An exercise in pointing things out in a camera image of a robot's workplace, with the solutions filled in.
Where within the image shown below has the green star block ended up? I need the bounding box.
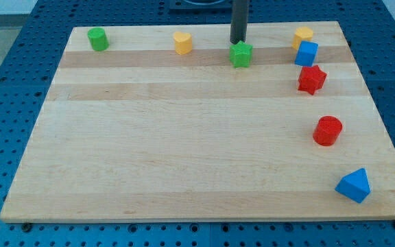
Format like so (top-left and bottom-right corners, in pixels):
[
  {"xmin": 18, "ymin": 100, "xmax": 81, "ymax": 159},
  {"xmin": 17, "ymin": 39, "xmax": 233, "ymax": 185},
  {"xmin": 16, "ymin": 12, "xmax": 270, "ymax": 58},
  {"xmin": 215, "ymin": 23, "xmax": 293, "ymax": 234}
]
[{"xmin": 229, "ymin": 40, "xmax": 253, "ymax": 68}]

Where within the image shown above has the red star block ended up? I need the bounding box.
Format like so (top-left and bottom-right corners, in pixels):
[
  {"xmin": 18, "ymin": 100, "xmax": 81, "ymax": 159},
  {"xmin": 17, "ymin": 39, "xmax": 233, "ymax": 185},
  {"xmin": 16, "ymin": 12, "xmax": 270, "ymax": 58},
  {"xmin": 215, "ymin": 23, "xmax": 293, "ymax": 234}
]
[{"xmin": 298, "ymin": 65, "xmax": 327, "ymax": 95}]

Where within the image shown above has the blue cube block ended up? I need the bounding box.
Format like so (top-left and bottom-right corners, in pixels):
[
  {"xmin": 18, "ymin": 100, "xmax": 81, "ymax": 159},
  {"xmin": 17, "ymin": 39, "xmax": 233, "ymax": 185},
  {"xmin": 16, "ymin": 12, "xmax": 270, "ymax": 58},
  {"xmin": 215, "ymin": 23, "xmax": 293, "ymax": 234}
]
[{"xmin": 294, "ymin": 40, "xmax": 319, "ymax": 67}]

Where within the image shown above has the yellow hexagon block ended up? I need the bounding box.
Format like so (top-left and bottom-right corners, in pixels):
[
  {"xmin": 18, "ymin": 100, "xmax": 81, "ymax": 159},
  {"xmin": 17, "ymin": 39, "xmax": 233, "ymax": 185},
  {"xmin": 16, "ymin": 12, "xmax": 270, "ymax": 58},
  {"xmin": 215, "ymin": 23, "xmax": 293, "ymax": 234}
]
[{"xmin": 291, "ymin": 26, "xmax": 313, "ymax": 50}]

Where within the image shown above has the wooden board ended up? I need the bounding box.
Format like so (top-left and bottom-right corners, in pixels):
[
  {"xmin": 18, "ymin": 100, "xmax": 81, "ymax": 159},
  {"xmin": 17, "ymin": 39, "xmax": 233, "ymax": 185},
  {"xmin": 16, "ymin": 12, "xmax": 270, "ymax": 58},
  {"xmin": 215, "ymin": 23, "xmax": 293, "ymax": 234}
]
[{"xmin": 0, "ymin": 21, "xmax": 395, "ymax": 223}]

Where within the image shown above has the yellow heart block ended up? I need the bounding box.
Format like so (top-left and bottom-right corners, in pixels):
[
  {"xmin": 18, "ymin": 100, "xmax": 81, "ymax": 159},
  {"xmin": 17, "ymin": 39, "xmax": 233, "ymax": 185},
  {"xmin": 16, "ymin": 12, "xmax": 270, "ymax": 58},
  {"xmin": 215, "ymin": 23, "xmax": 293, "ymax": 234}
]
[{"xmin": 173, "ymin": 32, "xmax": 193, "ymax": 55}]

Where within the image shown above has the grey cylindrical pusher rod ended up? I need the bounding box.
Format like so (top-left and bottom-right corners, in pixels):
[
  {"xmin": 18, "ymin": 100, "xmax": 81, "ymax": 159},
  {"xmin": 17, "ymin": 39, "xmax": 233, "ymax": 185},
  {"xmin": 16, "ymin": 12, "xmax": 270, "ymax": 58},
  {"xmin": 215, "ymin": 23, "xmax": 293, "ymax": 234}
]
[{"xmin": 230, "ymin": 0, "xmax": 250, "ymax": 45}]

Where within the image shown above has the green cylinder block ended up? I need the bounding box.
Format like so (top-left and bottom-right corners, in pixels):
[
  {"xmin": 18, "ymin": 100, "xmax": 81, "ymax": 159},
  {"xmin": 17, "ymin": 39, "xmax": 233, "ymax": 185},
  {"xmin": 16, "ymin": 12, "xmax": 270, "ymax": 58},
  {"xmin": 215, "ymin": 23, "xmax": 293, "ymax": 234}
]
[{"xmin": 87, "ymin": 27, "xmax": 109, "ymax": 51}]

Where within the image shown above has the red cylinder block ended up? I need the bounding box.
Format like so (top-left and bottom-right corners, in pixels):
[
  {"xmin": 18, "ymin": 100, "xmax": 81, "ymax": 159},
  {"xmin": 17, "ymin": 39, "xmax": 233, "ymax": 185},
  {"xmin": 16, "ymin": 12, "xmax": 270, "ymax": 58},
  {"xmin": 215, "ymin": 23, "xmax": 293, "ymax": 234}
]
[{"xmin": 312, "ymin": 115, "xmax": 343, "ymax": 146}]

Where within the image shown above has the blue triangular prism block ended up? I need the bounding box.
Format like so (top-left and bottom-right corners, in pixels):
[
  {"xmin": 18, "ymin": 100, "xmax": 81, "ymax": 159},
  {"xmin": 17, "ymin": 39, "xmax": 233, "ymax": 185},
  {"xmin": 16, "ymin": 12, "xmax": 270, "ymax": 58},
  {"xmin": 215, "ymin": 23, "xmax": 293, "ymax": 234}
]
[{"xmin": 335, "ymin": 168, "xmax": 371, "ymax": 203}]

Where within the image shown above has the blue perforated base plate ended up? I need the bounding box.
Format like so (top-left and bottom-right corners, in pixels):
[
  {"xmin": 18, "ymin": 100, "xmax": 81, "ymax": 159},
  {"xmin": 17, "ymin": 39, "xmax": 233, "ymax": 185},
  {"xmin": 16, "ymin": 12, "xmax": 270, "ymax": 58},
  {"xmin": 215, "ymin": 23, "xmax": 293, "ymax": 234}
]
[{"xmin": 0, "ymin": 0, "xmax": 395, "ymax": 246}]

